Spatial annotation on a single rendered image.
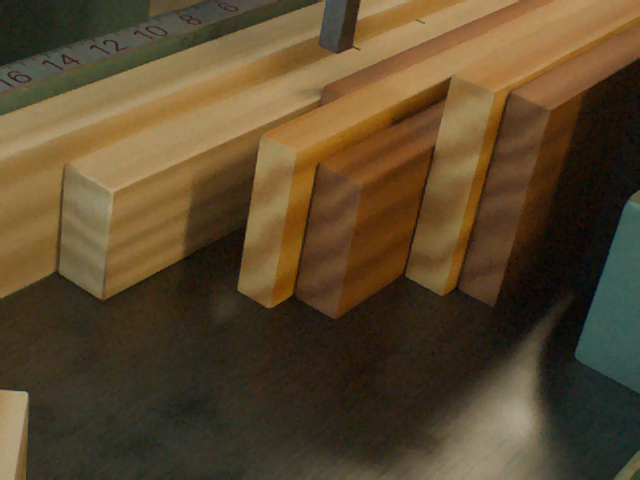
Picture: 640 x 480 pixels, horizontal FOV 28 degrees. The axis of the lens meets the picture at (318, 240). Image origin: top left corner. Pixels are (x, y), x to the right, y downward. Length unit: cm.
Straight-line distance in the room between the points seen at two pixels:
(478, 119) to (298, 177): 6
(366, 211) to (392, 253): 3
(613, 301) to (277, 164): 11
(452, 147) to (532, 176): 3
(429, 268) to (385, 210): 4
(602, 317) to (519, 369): 3
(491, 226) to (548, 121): 4
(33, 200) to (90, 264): 3
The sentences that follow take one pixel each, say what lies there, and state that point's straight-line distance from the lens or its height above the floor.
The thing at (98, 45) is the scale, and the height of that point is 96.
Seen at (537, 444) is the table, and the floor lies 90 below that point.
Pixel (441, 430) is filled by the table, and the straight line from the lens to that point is 37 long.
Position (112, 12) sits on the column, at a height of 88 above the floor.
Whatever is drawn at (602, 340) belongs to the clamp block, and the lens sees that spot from 40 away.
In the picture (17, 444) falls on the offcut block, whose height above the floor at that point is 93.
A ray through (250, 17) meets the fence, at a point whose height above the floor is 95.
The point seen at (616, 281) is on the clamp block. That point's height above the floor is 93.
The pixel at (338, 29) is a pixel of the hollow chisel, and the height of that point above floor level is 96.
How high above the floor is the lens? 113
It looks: 32 degrees down
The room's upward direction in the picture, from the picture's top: 11 degrees clockwise
